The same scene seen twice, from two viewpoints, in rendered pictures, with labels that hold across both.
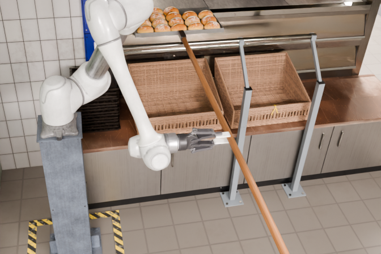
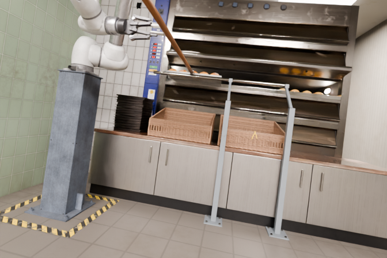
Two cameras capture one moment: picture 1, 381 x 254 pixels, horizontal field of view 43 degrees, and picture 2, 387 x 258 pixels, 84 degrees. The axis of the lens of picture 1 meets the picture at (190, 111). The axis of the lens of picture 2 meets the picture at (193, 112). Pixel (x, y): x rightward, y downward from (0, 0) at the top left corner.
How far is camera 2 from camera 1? 2.10 m
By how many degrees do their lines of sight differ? 43
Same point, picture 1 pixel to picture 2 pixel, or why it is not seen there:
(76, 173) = (74, 106)
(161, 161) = not seen: outside the picture
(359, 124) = (341, 170)
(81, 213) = (69, 151)
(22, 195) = not seen: hidden behind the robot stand
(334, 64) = (317, 141)
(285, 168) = (266, 203)
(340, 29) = (317, 112)
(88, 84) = (106, 45)
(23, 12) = not seen: hidden behind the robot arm
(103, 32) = not seen: outside the picture
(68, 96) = (89, 45)
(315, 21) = (296, 103)
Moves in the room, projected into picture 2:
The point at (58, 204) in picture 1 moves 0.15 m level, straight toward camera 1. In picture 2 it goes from (56, 135) to (39, 136)
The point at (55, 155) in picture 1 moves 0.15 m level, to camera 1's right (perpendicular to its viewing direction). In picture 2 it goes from (66, 85) to (81, 87)
